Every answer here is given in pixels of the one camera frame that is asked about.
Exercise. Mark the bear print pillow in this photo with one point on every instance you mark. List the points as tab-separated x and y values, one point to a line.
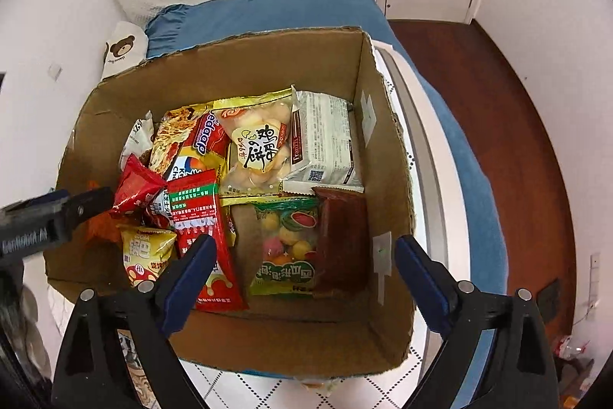
125	48

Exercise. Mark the black wall socket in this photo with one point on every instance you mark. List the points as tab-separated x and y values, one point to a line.
548	300

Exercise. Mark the silver white snack packet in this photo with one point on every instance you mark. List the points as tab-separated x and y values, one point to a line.
139	141

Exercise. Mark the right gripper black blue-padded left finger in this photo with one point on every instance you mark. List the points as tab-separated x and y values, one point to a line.
91	370

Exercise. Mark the white wafer packet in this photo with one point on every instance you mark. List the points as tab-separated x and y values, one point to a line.
321	151

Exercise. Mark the yellow mushroom panda snack packet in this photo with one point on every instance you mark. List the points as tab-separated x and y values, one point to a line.
147	251

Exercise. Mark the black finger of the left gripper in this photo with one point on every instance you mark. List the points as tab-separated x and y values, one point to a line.
82	207

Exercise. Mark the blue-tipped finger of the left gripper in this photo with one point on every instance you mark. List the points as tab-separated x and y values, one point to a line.
43	202

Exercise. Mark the small wall outlet plate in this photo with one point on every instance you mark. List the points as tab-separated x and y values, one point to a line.
54	71

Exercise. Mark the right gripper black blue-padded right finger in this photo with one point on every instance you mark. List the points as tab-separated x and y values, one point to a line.
519	369

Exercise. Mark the yellow Korean noodle packet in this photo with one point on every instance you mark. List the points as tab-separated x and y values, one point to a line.
189	140

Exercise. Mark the jelly cup with yellow fruit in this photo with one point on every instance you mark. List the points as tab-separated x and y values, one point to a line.
322	386

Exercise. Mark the dark red-brown snack packet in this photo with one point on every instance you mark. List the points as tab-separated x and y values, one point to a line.
343	261

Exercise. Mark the white power strip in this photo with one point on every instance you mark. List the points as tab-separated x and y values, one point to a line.
594	280

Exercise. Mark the yellow egg biscuit packet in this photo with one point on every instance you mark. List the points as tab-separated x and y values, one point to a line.
259	128

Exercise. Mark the blue bed sheet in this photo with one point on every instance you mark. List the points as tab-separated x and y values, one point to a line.
181	26

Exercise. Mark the green colourful candy packet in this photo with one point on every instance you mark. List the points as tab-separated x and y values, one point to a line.
290	232

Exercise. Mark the orange snack packet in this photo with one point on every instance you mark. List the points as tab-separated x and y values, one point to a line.
104	229

